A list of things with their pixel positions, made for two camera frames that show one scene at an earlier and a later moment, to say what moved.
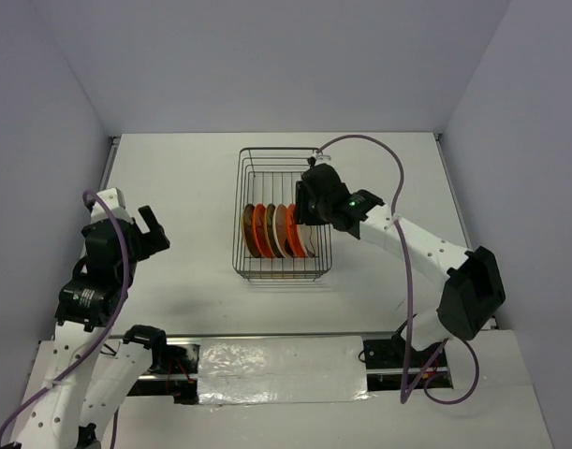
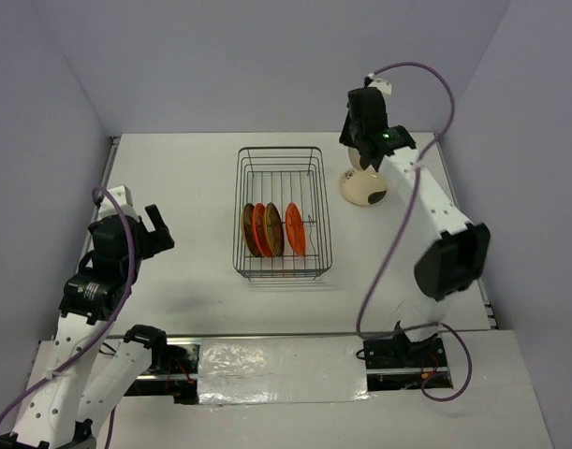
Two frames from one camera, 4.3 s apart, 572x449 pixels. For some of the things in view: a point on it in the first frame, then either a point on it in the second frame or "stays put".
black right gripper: x=302 y=214 -> x=345 y=137
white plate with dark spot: x=309 y=234 -> x=361 y=186
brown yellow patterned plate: x=246 y=225 stays put
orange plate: x=294 y=232 stays put
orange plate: x=258 y=220 stays put
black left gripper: x=155 y=239 stays put
